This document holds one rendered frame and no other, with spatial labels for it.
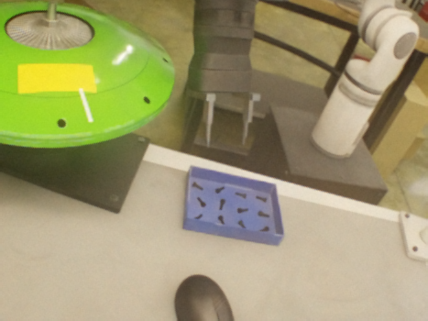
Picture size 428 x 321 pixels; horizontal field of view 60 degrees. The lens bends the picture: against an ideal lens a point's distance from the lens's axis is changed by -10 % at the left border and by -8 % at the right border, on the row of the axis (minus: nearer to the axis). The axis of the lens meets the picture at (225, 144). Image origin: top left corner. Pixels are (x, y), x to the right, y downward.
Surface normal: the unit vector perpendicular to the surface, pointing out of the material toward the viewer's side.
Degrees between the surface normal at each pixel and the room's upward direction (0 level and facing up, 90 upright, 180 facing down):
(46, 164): 90
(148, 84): 24
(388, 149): 90
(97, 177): 0
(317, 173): 0
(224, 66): 59
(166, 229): 0
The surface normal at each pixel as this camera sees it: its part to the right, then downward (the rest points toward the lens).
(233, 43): 0.50, 0.37
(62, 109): 0.45, -0.42
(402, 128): 0.03, 0.62
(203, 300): -0.03, -0.68
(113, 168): 0.30, -0.75
